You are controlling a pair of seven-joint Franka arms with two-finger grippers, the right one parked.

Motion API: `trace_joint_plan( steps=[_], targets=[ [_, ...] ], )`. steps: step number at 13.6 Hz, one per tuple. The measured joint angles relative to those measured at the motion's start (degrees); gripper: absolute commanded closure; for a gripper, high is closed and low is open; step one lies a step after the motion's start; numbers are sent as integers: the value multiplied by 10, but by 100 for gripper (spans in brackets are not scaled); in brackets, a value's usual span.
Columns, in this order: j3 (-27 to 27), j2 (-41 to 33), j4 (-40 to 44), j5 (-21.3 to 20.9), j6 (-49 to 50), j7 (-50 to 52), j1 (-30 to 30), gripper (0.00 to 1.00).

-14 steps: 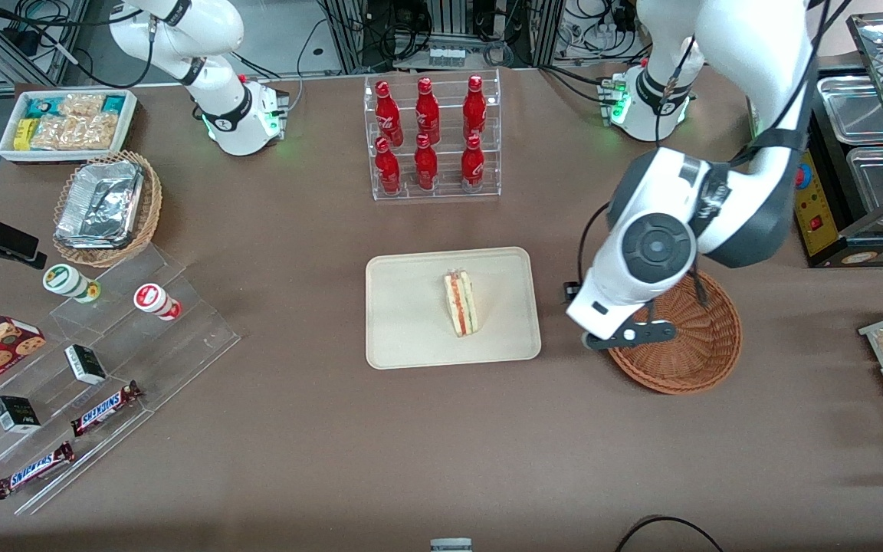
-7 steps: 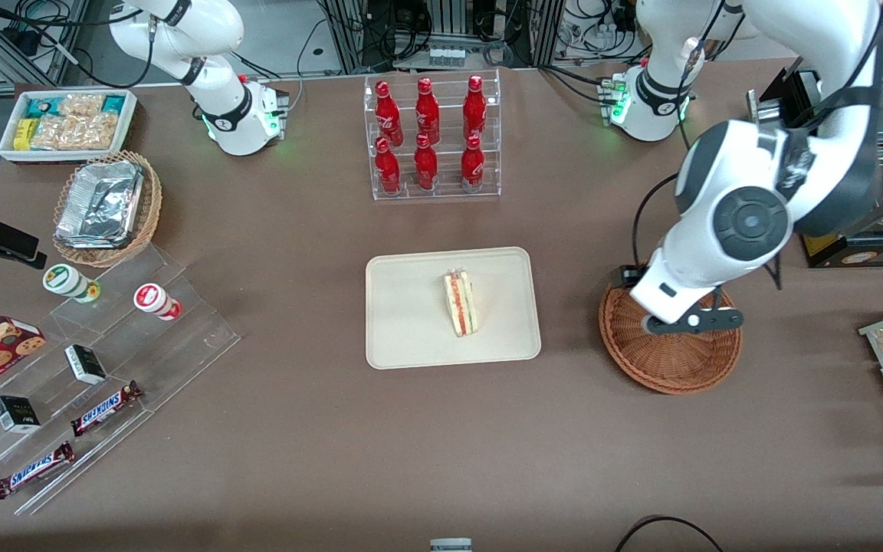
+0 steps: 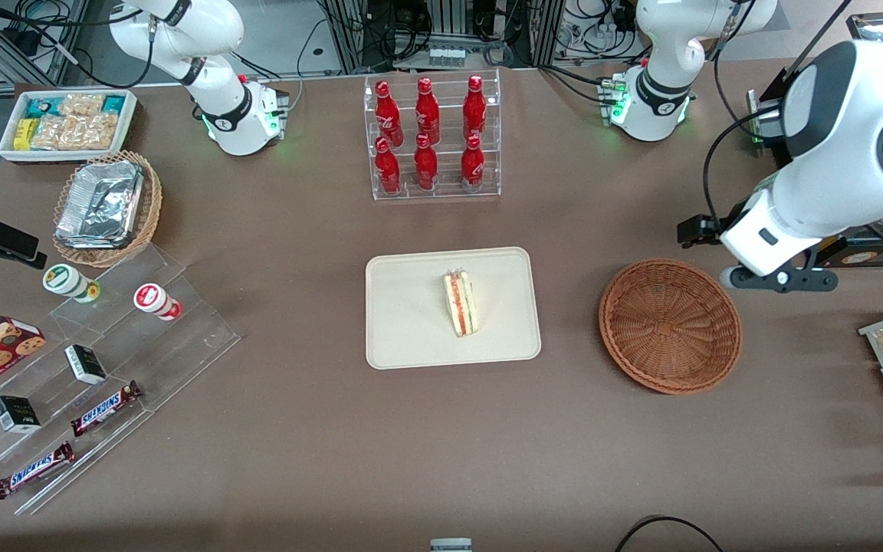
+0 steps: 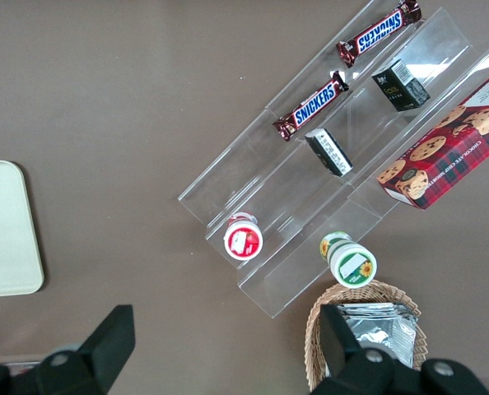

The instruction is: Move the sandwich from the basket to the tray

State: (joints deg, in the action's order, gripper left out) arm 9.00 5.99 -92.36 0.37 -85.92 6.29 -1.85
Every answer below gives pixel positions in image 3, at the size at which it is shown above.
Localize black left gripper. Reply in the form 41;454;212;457
678;216;722;248

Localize triangle sandwich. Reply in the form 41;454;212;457
442;269;478;338

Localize brown wicker basket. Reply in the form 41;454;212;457
599;259;743;395

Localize light wicker basket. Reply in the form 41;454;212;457
53;151;162;268

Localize beige plastic tray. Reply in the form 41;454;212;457
366;247;542;370

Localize green lid yogurt cup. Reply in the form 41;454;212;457
43;264;101;304

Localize white rectangular snack bin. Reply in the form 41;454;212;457
0;90;138;163

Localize aluminium foil container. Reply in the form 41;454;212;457
56;161;144;248

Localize clear bag of crackers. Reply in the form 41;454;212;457
31;114;118;151
58;94;106;117

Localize small black carton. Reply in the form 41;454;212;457
0;396;41;434
64;344;107;385

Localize red lid yogurt cup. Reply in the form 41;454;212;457
133;284;182;320

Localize snickers chocolate bar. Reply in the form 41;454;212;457
71;381;143;437
0;442;75;500

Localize clear acrylic stepped display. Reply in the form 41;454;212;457
0;245;241;515

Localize red cola bottle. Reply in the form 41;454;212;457
415;77;441;145
461;135;485;191
463;75;487;140
375;81;403;146
414;134;438;191
375;138;402;194

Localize clear acrylic bottle rack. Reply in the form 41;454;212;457
365;69;502;202

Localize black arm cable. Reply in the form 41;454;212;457
703;106;786;223

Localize black floor cable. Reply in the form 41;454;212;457
614;515;726;552

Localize aluminium frame rack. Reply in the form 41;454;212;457
320;0;565;71

